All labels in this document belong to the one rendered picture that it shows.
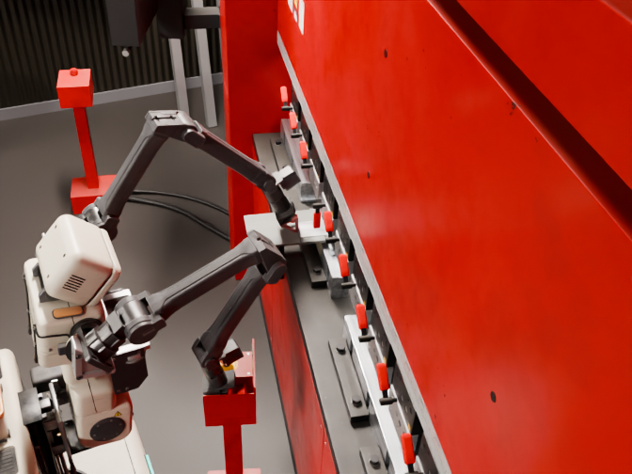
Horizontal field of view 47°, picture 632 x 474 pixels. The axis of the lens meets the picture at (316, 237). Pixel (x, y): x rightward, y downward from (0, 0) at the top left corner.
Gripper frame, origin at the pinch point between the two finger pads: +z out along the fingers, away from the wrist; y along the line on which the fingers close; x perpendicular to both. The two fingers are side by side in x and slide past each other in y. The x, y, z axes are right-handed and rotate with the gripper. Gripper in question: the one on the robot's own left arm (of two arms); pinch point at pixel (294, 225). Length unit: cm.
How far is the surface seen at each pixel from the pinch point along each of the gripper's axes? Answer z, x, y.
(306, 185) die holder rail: 11.0, -6.4, 33.1
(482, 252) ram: -69, -44, -115
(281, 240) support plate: -1.0, 5.6, -5.3
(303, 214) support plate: 3.5, -3.3, 7.7
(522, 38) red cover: -102, -58, -116
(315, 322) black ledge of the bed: 13.4, 5.5, -33.2
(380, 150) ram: -56, -37, -61
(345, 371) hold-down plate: 13, 1, -57
